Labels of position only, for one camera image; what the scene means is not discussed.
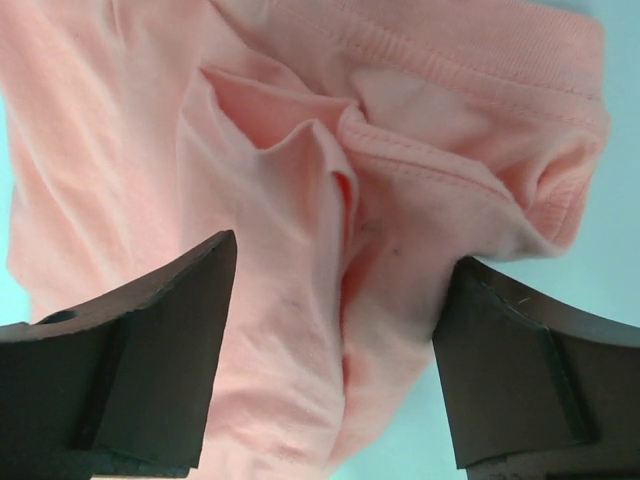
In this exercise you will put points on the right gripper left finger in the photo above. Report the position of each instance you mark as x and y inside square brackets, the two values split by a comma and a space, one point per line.
[119, 386]

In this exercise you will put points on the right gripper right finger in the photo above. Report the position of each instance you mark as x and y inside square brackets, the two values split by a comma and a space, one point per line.
[535, 388]

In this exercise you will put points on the pink polo shirt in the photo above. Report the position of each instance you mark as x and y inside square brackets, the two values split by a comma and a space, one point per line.
[357, 149]

